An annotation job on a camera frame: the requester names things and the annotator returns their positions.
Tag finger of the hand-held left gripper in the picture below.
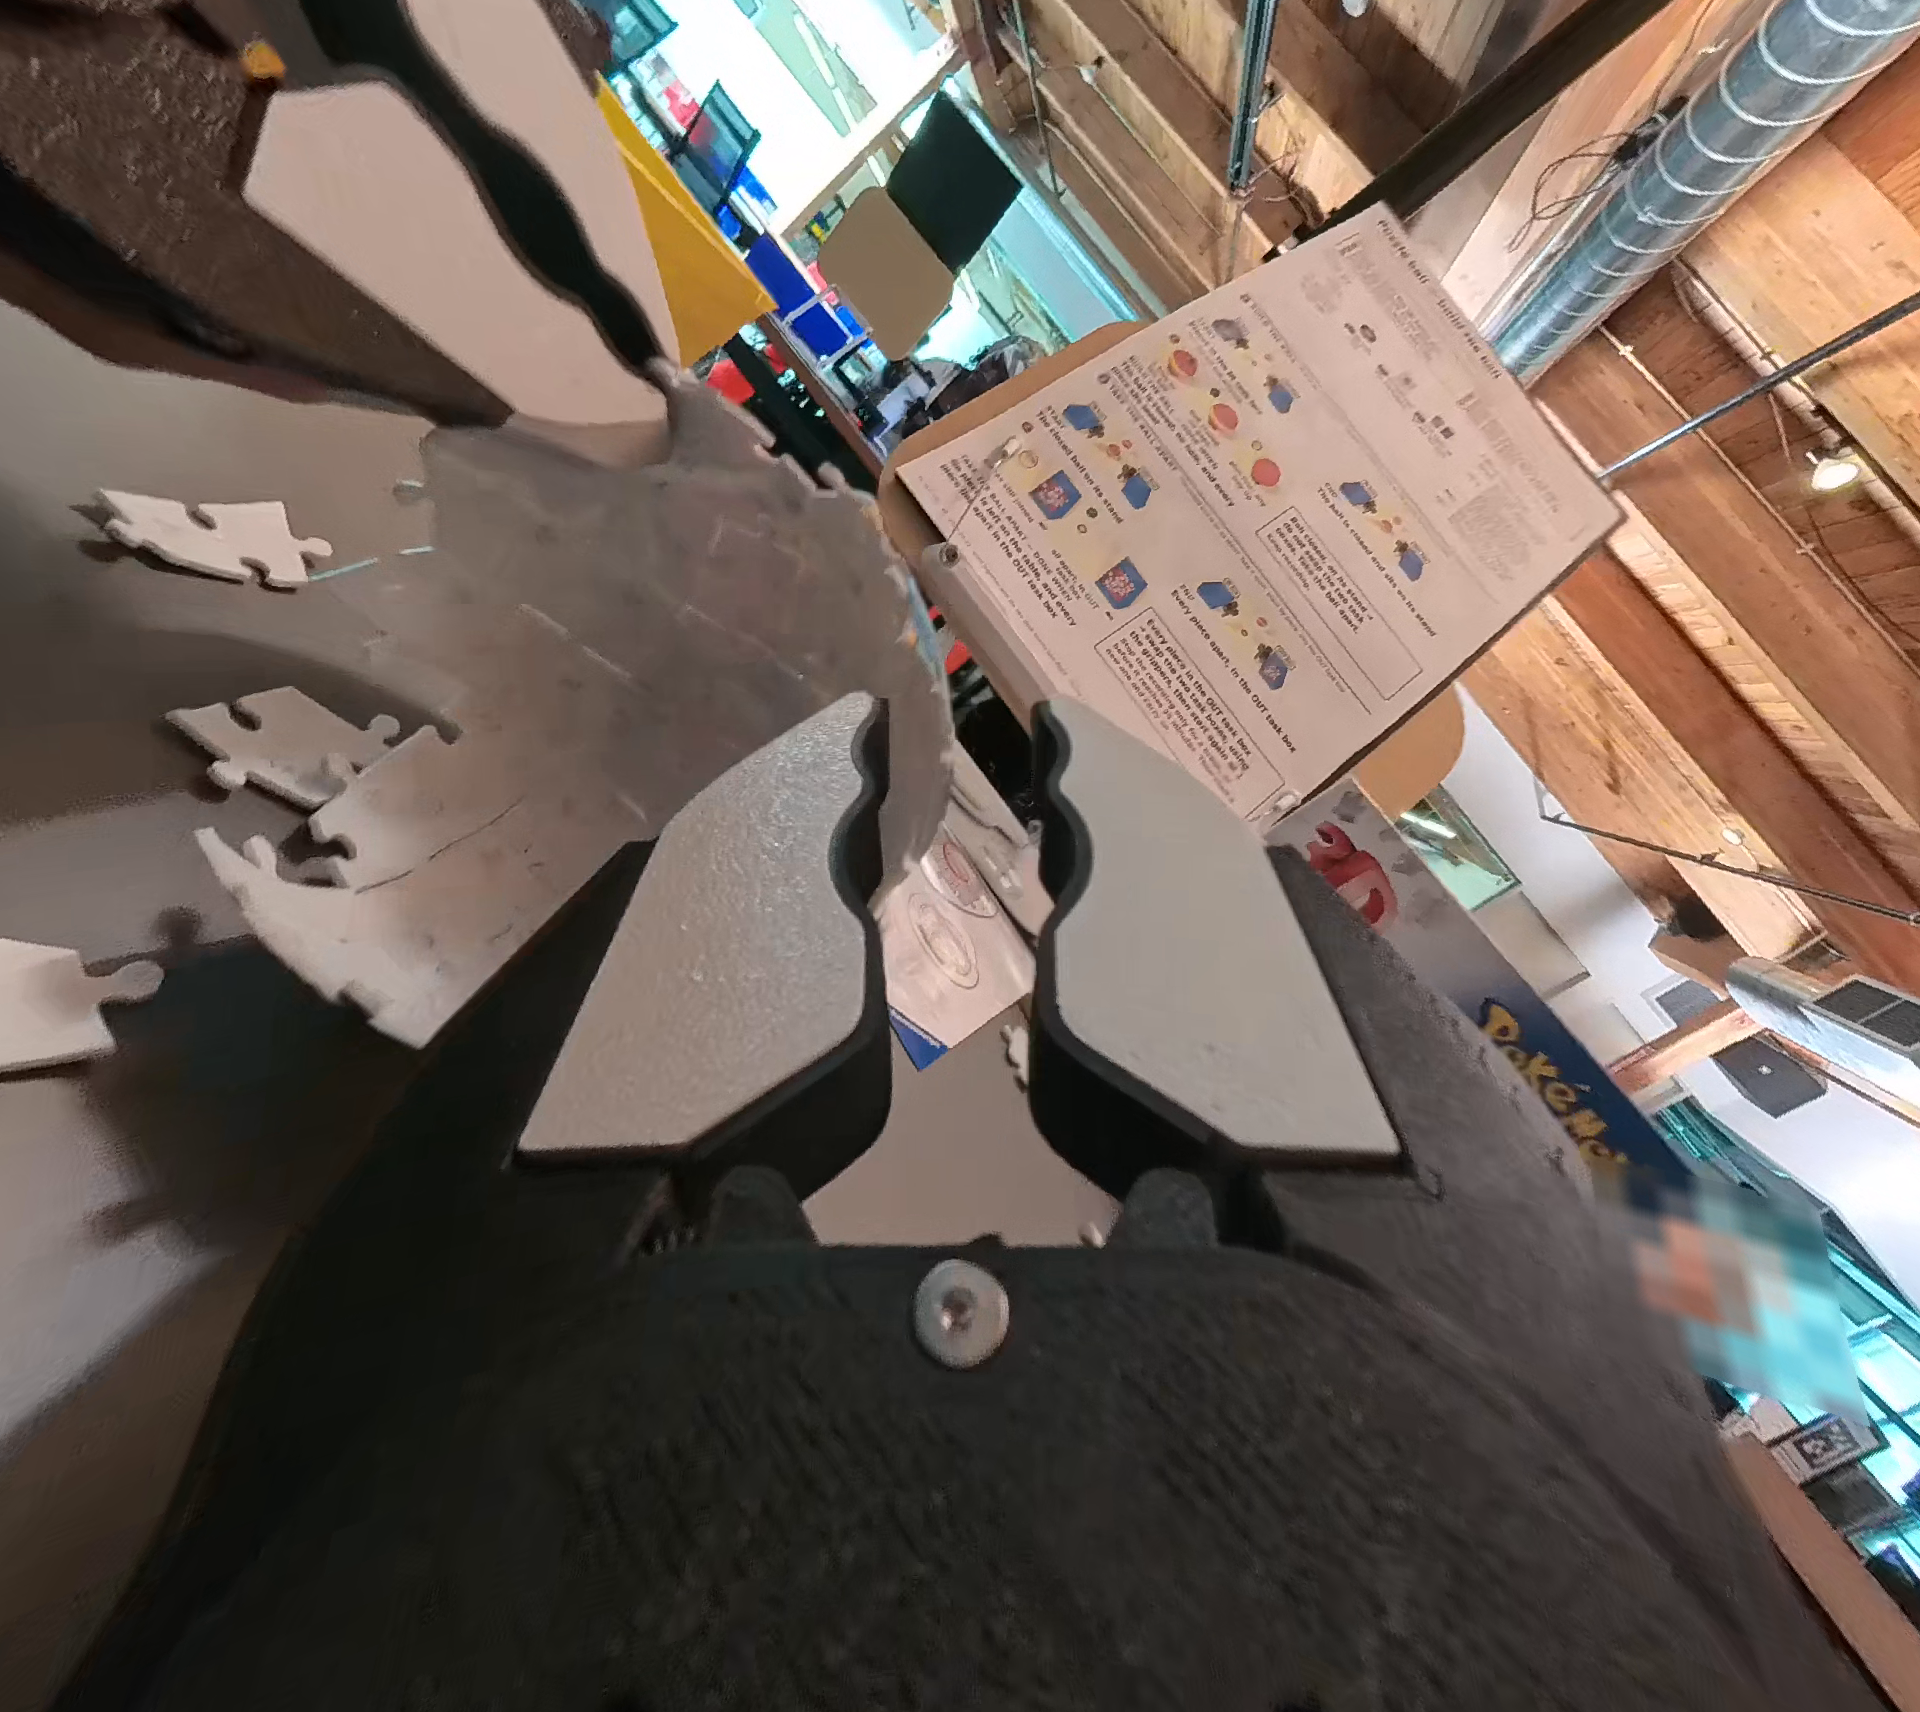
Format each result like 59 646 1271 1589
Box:
236 0 672 427
342 0 687 374

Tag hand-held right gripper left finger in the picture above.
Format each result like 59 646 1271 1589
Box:
512 693 897 1204

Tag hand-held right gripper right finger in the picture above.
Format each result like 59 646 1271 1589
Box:
1027 695 1408 1211

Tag partly built puzzle ball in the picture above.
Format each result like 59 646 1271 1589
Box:
191 370 956 1051

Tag colourful puzzle box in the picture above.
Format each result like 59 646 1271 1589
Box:
1266 774 1687 1197

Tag white diagram sheet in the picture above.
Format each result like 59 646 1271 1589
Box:
877 754 1059 1073

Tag yellow plastic bin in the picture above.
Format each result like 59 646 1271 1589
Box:
594 76 776 371

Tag blue storage bins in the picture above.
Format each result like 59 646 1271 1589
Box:
741 228 870 395

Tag tan square panel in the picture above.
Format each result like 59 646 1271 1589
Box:
815 187 956 365

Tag black square panel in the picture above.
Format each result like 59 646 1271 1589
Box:
884 89 1025 275

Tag white instruction sheet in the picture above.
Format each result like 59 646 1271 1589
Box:
893 208 1626 832

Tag thin steel tension rod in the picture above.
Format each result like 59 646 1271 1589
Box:
1546 818 1920 930
1596 295 1920 479

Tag ceiling vent grille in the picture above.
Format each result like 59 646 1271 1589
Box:
1807 974 1920 1051

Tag black table lamp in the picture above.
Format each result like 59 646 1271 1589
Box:
1316 0 1920 237

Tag black wall speaker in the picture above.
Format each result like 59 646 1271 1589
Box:
1713 1036 1828 1123

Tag silver ventilation duct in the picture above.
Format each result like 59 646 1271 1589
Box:
1724 960 1920 1069
1485 0 1920 379

